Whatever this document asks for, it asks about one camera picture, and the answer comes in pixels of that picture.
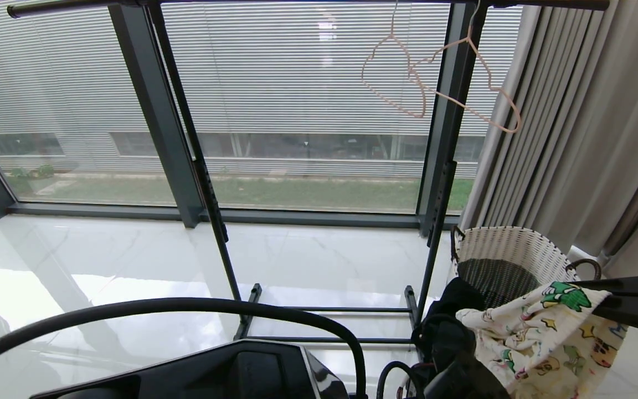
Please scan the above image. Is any cream printed garment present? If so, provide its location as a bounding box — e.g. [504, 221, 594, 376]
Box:
[456, 281, 628, 399]

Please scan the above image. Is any pink clothes hanger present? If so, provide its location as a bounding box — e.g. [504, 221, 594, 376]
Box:
[408, 0, 522, 135]
[360, 0, 428, 120]

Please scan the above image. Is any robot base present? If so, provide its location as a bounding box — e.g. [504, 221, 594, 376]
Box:
[28, 339, 511, 399]

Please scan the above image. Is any white laundry basket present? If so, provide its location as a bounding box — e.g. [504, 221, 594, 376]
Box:
[451, 226, 603, 311]

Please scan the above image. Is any black clothes rack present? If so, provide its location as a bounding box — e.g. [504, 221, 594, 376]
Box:
[6, 0, 610, 344]

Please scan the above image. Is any black short-sleeved shirt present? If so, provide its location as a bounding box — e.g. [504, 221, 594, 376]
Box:
[412, 277, 487, 361]

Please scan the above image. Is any beige curtain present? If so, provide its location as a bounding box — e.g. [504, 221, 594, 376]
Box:
[460, 0, 638, 278]

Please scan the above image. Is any window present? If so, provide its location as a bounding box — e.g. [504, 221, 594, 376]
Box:
[0, 0, 524, 231]

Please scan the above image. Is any black cable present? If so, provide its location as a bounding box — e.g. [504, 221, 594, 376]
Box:
[0, 297, 368, 399]
[376, 360, 425, 399]

